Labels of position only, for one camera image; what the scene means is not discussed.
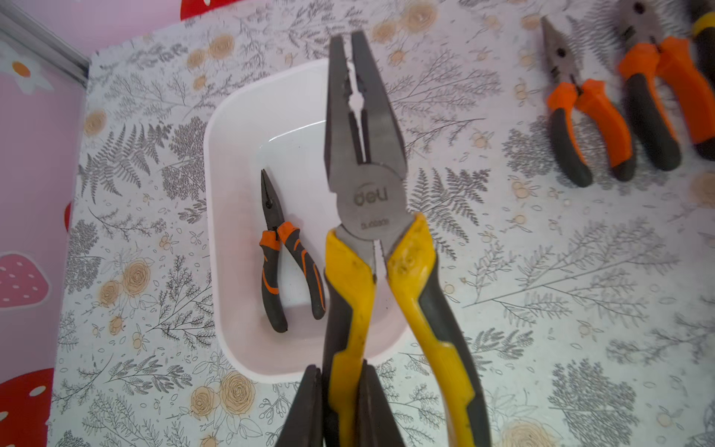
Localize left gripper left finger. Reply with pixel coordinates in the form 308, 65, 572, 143
276, 365, 323, 447

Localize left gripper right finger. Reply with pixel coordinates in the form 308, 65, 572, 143
357, 361, 405, 447

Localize black orange-band small pliers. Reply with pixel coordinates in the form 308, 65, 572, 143
258, 168, 328, 335

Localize white plastic storage box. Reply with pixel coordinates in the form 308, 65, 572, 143
203, 58, 414, 386

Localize orange handled pliers small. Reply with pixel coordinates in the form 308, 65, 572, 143
540, 17, 636, 187

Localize orange black pliers large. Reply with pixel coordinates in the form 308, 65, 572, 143
617, 0, 714, 171

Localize yellow black pliers large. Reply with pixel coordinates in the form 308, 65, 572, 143
687, 0, 715, 87

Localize left aluminium corner post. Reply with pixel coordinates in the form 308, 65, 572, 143
1, 1, 90, 88

